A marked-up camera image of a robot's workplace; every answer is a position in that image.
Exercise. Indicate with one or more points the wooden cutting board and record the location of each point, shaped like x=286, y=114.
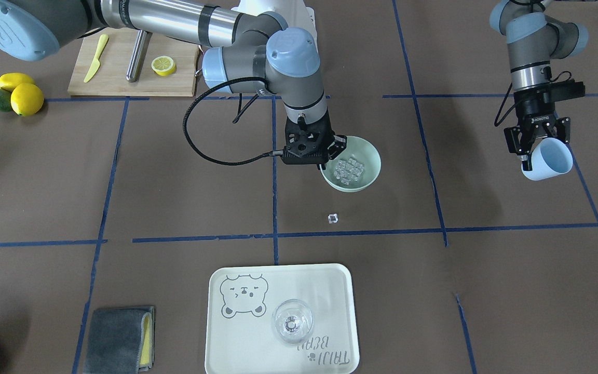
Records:
x=110, y=79

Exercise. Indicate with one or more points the half lemon slice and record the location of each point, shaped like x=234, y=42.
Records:
x=163, y=65

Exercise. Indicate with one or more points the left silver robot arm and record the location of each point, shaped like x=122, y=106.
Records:
x=533, y=40

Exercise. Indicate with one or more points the light green bowl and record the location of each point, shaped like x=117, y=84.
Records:
x=357, y=167

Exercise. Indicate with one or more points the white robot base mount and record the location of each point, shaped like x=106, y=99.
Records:
x=295, y=13

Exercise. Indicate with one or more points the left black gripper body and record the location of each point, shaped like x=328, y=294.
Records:
x=533, y=110

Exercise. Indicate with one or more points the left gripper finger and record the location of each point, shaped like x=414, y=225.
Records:
x=526, y=162
x=563, y=130

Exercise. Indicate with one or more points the clear wine glass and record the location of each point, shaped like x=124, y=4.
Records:
x=293, y=322

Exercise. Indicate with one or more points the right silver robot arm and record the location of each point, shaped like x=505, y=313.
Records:
x=256, y=54

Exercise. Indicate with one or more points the grey folded cloth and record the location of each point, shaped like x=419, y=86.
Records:
x=121, y=340

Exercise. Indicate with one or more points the yellow lemon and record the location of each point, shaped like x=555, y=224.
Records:
x=10, y=81
x=26, y=99

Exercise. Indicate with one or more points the cream bear tray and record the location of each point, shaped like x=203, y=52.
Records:
x=240, y=337

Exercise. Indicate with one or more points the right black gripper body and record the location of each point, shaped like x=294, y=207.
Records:
x=339, y=143

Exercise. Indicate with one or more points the yellow plastic knife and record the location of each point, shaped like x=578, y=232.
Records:
x=95, y=63

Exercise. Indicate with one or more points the light blue plastic cup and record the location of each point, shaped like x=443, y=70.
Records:
x=551, y=158

